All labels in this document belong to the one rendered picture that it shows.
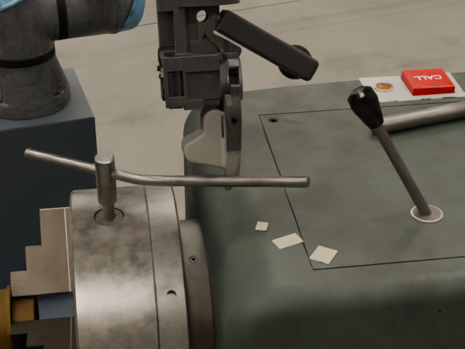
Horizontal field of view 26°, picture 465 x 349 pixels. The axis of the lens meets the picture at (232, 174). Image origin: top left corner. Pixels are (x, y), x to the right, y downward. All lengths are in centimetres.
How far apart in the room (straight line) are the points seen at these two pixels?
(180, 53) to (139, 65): 339
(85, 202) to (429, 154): 43
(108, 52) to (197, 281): 344
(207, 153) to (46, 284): 31
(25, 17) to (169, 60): 63
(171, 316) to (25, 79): 66
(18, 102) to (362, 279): 81
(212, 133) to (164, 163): 263
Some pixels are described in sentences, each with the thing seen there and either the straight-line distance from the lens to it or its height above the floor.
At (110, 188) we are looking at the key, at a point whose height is 128.
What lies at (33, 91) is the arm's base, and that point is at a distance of 168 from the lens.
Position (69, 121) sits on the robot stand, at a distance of 167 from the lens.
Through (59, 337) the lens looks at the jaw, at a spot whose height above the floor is 111.
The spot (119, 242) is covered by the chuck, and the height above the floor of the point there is 123.
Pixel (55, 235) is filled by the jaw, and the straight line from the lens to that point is 127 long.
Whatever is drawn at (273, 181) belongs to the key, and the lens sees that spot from 104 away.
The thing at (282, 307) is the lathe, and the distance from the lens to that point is 102.
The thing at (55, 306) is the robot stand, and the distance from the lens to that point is 184.
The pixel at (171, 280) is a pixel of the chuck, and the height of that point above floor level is 120.
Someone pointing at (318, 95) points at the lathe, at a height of 125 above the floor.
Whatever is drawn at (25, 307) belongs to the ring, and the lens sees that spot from 126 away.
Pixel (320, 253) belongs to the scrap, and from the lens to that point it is 108.
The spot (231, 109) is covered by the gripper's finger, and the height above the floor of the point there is 140.
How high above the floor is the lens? 188
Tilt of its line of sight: 31 degrees down
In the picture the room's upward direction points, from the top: straight up
